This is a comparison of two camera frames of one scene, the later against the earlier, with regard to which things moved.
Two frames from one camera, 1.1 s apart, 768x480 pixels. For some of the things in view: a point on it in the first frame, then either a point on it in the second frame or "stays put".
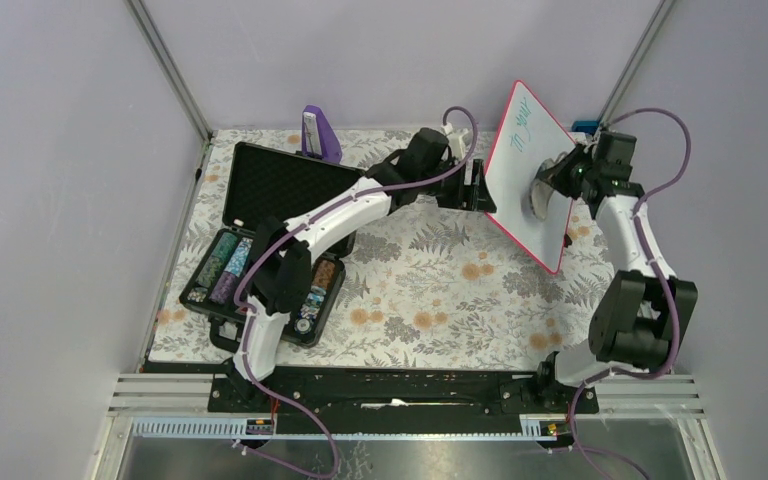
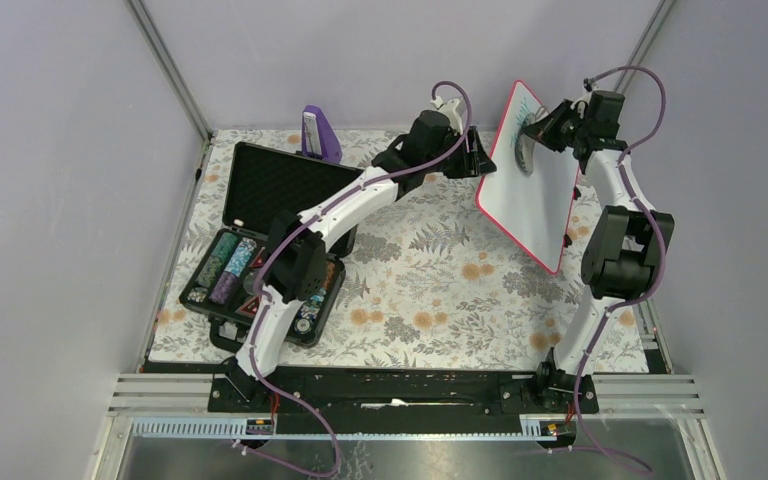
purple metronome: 318,140 stays put
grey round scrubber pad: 541,192 → 524,151
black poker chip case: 266,184 stays put
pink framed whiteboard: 526,138 stays put
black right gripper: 555,176 → 544,129
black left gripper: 471,197 → 472,160
